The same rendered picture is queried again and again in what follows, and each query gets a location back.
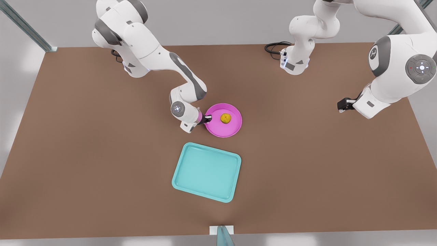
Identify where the silver frame post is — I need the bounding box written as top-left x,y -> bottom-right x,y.
209,225 -> 235,246
0,0 -> 58,53
387,0 -> 435,36

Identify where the pink round plate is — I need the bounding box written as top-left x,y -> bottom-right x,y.
204,103 -> 243,138

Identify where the teal rectangular tray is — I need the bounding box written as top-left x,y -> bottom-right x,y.
171,142 -> 242,203

